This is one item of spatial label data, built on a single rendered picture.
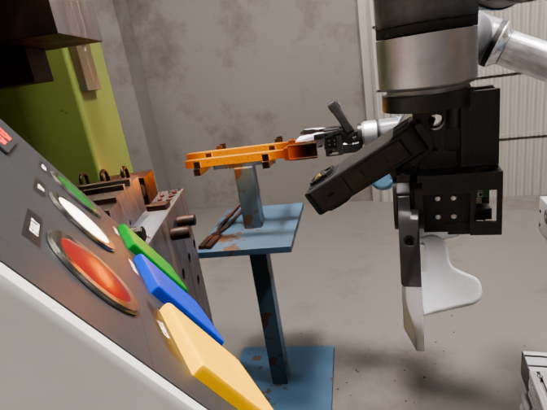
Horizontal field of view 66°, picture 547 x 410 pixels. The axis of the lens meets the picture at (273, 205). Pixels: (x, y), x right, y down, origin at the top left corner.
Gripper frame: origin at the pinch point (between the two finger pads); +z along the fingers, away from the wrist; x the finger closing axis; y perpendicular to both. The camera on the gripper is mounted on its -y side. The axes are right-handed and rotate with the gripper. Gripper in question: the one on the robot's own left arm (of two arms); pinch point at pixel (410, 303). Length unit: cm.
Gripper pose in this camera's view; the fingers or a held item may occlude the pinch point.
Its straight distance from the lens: 44.3
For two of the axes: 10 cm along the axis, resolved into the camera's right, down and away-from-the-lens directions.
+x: 2.9, -3.4, 9.0
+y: 9.5, -0.4, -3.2
